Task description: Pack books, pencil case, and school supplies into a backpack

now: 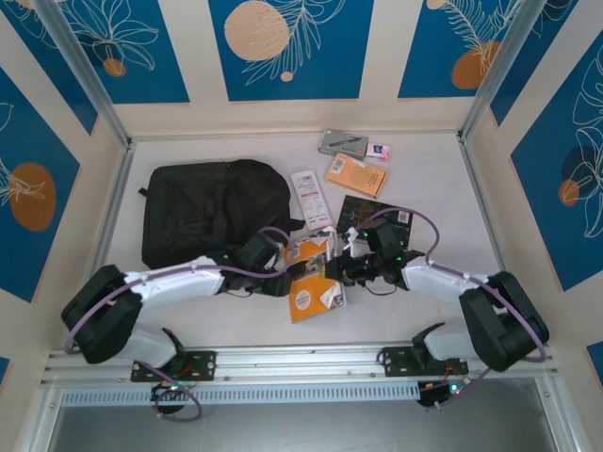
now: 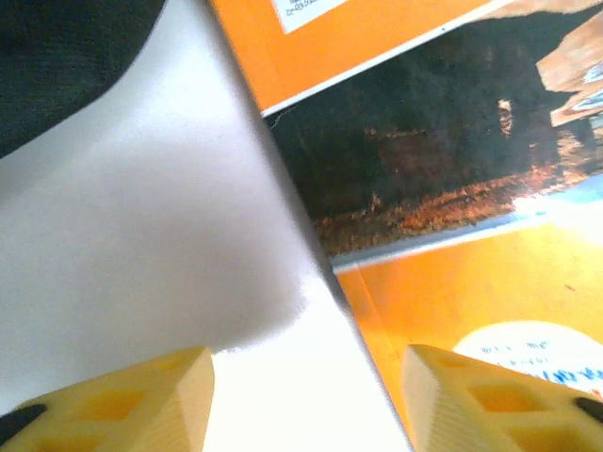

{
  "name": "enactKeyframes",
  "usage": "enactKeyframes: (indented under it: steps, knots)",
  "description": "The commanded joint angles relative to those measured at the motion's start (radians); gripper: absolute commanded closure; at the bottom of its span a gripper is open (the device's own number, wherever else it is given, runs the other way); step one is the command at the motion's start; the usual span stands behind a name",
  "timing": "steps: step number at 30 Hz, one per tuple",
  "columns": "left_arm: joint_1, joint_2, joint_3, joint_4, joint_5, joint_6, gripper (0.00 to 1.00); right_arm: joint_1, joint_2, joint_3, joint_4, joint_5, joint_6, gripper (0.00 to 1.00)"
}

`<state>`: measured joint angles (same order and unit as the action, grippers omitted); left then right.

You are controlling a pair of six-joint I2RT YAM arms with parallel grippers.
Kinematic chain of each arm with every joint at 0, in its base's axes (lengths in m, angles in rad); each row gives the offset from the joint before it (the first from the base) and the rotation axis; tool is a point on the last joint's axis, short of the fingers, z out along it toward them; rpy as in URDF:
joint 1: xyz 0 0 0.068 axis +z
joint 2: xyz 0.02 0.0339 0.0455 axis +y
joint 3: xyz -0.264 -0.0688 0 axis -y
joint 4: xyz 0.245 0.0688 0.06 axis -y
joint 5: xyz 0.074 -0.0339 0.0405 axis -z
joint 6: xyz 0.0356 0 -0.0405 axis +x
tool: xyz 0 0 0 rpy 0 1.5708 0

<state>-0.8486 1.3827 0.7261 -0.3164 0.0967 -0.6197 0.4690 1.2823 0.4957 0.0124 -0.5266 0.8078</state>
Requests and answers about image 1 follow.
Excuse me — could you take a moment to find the orange torn paperback book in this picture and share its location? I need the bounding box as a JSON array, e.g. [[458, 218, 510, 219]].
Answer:
[[282, 230, 348, 325]]

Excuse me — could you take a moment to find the black book with gold print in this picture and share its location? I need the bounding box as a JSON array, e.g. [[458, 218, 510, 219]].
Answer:
[[336, 195, 416, 247]]

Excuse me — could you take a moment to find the black fabric backpack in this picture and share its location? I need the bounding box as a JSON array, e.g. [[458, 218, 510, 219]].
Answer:
[[138, 159, 307, 270]]

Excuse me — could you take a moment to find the orange cardboard box with barcode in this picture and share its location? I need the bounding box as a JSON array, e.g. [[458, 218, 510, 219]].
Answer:
[[324, 153, 388, 201]]

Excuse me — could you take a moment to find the white printed packet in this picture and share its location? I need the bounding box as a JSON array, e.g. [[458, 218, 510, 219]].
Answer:
[[290, 169, 331, 232]]

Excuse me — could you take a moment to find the grey pen box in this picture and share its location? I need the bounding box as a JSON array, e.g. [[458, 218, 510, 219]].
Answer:
[[318, 129, 370, 161]]

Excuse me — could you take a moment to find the small controller circuit board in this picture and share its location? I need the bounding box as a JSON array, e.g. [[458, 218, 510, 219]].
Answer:
[[417, 379, 474, 410], [150, 381, 192, 402]]

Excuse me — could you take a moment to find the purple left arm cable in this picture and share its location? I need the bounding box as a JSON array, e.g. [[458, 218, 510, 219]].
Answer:
[[63, 227, 294, 423]]

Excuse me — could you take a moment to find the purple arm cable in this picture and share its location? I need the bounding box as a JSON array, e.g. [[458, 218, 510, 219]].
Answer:
[[362, 206, 550, 411], [63, 227, 294, 423]]

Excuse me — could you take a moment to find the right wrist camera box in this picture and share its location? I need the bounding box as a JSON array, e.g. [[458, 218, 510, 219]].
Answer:
[[341, 226, 367, 250]]

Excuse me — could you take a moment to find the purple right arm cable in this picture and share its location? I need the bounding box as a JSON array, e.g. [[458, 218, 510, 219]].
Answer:
[[362, 206, 550, 411]]

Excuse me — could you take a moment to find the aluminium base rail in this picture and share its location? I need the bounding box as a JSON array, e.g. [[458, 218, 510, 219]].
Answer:
[[46, 339, 560, 383]]

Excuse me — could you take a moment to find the grey slotted cable duct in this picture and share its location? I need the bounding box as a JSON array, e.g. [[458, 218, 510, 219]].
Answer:
[[59, 380, 421, 407]]

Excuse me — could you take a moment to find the aluminium table edge rail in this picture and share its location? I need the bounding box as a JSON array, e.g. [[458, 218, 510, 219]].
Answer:
[[457, 134, 508, 279], [91, 139, 139, 283]]

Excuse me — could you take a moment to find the aluminium frame post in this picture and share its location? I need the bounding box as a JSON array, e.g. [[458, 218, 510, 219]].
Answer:
[[459, 0, 579, 145], [35, 0, 132, 148]]

